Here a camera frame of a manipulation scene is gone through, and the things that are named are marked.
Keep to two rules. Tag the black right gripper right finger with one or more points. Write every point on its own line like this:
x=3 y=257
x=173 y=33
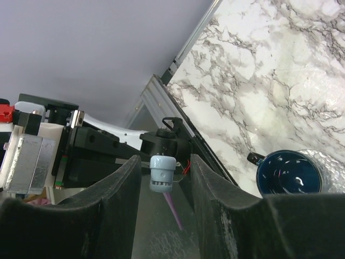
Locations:
x=232 y=223

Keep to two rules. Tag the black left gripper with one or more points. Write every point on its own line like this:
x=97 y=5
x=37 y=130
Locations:
x=86 y=155

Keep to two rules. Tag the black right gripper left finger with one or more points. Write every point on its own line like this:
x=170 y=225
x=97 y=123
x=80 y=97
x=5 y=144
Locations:
x=98 y=222

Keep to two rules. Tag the dark blue mug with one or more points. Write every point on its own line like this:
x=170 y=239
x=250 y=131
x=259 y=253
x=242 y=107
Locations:
x=286 y=172

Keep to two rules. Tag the grey toothbrush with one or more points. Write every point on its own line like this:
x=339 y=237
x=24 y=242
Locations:
x=162 y=170

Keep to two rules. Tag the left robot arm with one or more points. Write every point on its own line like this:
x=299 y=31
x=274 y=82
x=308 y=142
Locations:
x=168 y=141

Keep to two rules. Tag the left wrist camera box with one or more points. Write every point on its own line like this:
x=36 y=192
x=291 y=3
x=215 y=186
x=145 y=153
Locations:
x=30 y=152

